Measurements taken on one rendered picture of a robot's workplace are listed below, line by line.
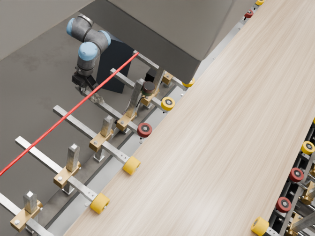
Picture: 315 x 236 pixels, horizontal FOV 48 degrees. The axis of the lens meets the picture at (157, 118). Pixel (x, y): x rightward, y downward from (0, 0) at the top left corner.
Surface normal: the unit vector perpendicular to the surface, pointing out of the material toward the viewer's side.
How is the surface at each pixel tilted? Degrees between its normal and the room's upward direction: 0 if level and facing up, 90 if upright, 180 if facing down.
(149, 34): 90
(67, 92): 0
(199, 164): 0
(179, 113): 0
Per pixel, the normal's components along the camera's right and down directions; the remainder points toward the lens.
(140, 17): -0.53, 0.61
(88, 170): 0.26, -0.56
